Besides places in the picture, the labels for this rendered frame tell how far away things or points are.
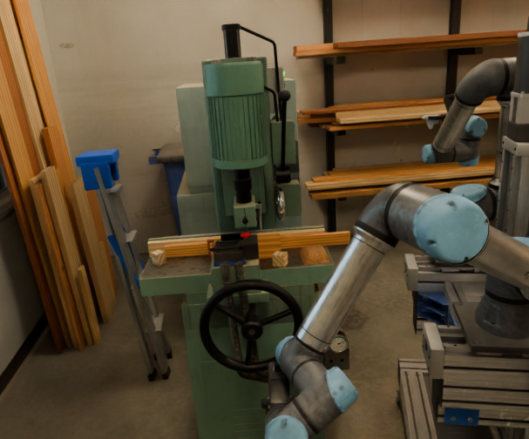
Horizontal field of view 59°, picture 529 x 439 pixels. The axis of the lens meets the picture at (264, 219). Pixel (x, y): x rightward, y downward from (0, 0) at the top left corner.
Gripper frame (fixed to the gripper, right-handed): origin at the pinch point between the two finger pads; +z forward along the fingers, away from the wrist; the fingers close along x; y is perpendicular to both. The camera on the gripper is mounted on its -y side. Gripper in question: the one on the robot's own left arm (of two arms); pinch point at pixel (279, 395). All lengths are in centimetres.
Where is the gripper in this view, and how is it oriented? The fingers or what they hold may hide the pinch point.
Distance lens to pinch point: 126.2
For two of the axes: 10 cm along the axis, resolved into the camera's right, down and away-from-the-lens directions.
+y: 0.8, 9.8, -2.0
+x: 10.0, -0.8, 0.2
